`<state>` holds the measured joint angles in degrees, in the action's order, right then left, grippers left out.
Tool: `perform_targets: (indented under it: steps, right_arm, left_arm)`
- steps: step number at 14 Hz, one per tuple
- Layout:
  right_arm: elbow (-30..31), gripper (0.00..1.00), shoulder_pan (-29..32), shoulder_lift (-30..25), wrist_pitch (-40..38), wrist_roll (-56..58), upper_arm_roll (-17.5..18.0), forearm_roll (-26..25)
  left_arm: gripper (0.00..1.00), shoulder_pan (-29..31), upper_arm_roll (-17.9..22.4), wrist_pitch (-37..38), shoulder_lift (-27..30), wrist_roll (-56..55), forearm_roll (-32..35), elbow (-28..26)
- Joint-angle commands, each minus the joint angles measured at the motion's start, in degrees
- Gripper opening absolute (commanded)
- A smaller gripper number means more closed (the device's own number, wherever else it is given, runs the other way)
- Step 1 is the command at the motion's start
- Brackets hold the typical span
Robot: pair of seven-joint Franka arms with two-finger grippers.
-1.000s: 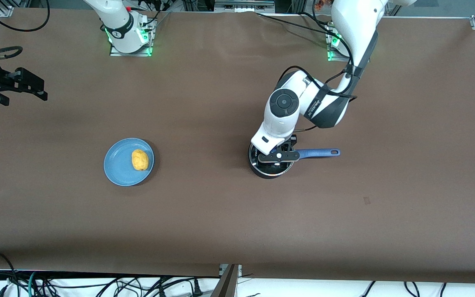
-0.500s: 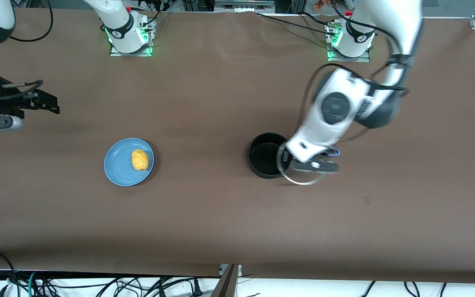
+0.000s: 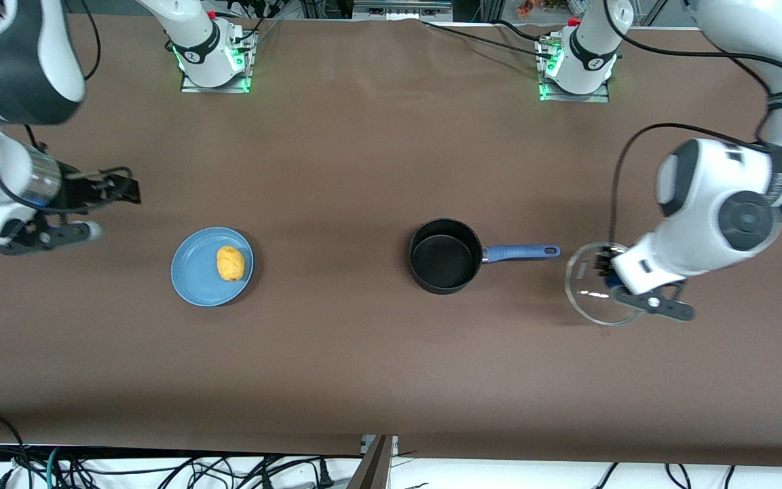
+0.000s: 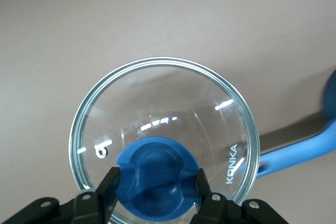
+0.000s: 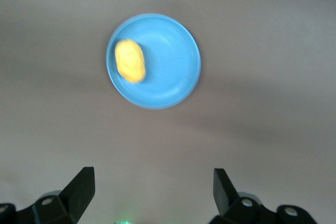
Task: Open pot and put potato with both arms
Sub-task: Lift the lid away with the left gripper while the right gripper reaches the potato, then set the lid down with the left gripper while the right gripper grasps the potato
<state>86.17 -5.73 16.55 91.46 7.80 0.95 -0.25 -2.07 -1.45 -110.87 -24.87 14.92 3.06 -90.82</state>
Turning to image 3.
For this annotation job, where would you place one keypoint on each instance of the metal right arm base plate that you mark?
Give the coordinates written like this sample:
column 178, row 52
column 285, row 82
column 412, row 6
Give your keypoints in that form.
column 241, row 78

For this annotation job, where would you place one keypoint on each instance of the grey device box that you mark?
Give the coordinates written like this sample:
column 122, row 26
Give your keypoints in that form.
column 401, row 8

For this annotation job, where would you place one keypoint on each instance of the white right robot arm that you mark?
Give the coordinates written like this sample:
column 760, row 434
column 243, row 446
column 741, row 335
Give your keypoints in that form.
column 17, row 61

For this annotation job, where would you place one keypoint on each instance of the grey metal table post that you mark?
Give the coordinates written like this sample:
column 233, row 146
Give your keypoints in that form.
column 374, row 465

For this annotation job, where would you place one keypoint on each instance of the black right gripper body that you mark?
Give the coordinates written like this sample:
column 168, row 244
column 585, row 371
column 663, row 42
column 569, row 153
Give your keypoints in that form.
column 83, row 192

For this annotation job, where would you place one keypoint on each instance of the blue round plate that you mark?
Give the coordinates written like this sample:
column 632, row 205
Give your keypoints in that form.
column 201, row 272

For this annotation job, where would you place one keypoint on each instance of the brown table cover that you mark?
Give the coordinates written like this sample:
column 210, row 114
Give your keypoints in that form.
column 377, row 353

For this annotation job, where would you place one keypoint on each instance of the black power plug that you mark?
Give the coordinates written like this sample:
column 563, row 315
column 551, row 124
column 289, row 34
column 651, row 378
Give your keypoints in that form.
column 324, row 475

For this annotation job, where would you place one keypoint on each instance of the yellow potato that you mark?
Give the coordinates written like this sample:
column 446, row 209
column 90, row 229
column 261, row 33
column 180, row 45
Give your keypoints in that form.
column 231, row 263

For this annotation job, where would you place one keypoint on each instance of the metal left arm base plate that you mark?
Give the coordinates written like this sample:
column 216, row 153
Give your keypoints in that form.
column 601, row 95

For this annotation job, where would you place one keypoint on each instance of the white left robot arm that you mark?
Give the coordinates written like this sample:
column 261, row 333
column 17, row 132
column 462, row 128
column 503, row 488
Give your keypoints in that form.
column 723, row 197

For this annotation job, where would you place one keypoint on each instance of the glass lid with blue knob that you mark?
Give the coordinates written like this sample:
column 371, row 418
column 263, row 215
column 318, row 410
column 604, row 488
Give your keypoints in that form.
column 588, row 292

